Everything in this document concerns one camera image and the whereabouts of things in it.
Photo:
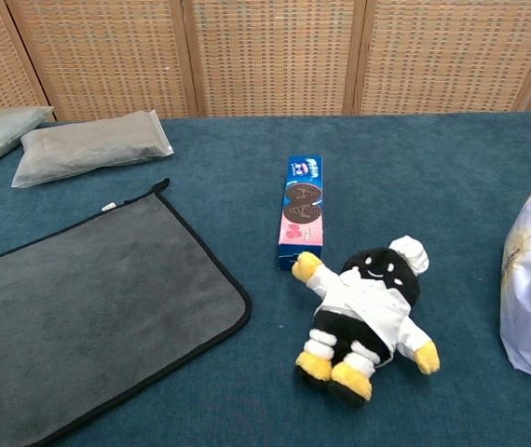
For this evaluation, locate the woven rattan folding screen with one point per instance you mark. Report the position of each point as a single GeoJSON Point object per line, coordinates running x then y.
{"type": "Point", "coordinates": [270, 56]}

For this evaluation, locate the grey and green microfibre cloth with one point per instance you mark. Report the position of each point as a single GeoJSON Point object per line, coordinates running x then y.
{"type": "Point", "coordinates": [88, 298]}

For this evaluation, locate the black chef plush doll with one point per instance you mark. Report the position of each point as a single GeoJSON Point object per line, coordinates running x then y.
{"type": "Point", "coordinates": [363, 302]}

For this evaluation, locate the blue table cover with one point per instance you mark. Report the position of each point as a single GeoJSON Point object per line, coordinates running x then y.
{"type": "Point", "coordinates": [410, 177]}

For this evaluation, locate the blue pink cookie box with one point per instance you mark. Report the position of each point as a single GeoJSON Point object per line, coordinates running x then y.
{"type": "Point", "coordinates": [303, 205]}

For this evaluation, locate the grey plastic-wrapped package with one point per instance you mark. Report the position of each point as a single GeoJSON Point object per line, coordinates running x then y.
{"type": "Point", "coordinates": [93, 144]}

